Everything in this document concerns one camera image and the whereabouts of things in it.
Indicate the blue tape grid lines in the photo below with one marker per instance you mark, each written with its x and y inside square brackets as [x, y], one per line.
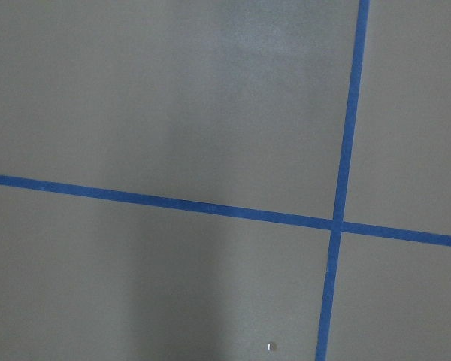
[336, 226]

